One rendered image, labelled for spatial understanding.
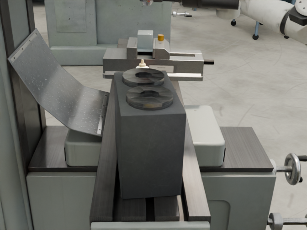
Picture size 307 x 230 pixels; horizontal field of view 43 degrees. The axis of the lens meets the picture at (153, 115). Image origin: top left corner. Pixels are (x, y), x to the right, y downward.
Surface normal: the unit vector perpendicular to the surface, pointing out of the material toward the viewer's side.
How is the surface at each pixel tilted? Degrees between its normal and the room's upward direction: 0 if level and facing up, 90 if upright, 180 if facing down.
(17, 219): 89
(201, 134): 0
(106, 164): 0
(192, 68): 90
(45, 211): 90
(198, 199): 0
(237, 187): 90
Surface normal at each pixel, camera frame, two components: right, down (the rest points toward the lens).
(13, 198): 0.59, 0.36
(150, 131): 0.14, 0.45
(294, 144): 0.03, -0.89
